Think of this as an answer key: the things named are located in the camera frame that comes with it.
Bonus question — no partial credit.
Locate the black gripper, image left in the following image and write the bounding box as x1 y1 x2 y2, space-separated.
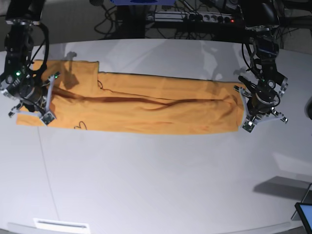
14 83 48 112

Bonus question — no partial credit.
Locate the orange yellow T-shirt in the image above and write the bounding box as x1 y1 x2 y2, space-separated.
15 59 247 135

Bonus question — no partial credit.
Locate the white power strip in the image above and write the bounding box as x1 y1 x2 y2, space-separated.
147 11 235 23

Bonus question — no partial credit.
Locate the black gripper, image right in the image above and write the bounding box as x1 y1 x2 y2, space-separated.
247 89 278 117

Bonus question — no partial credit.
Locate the grey tablet stand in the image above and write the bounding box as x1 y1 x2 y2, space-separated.
291 183 312 221

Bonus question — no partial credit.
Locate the tablet screen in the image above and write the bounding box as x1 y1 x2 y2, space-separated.
301 205 312 234

